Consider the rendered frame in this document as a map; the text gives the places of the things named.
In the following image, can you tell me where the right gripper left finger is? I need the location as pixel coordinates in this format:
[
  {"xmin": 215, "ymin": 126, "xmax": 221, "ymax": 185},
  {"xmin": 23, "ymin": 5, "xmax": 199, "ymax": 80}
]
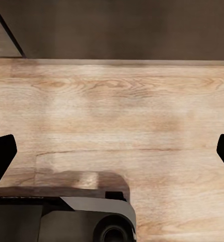
[{"xmin": 0, "ymin": 134, "xmax": 17, "ymax": 180}]

